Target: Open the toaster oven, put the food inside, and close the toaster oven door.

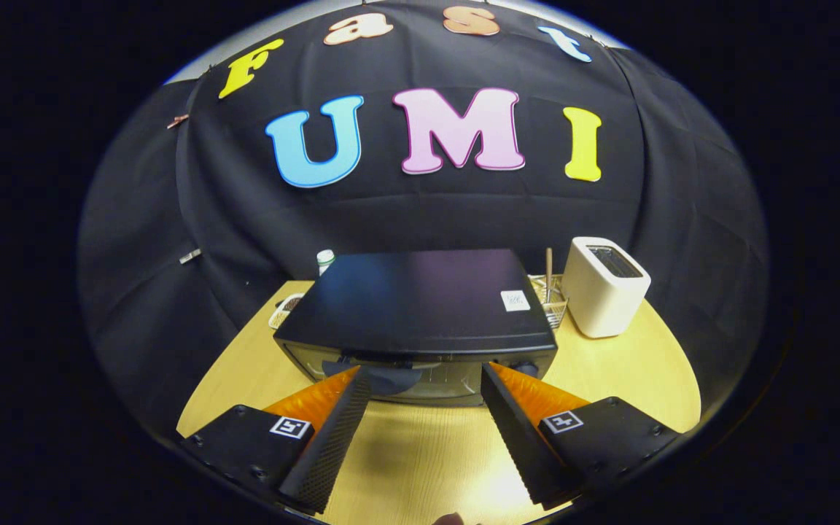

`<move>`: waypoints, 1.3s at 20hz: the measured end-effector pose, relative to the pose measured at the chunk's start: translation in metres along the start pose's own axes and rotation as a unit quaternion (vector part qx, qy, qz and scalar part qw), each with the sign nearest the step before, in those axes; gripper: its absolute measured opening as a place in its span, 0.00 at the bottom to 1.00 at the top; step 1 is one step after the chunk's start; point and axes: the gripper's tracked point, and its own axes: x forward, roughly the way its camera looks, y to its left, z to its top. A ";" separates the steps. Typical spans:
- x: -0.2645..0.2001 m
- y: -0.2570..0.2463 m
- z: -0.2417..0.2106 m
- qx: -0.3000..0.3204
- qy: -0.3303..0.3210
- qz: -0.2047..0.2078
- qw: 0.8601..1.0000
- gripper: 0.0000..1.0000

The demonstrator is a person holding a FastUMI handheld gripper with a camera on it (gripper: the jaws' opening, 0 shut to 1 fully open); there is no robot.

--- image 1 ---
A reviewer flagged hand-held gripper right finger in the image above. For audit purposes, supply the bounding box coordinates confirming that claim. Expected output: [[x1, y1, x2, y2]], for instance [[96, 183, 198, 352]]
[[480, 362, 681, 511]]

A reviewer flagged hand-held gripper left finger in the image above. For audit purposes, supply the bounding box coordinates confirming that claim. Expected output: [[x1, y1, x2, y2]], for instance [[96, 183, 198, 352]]
[[179, 365, 375, 515]]

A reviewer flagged black toaster oven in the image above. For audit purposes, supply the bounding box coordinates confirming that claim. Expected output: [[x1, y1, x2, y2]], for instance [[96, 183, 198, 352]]
[[273, 249, 560, 408]]

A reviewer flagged white slot toaster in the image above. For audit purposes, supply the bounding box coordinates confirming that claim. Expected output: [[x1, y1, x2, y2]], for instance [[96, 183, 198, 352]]
[[560, 236, 653, 339]]

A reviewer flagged clear wire basket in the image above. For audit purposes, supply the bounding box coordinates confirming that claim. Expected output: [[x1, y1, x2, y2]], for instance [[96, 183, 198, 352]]
[[528, 273, 569, 330]]

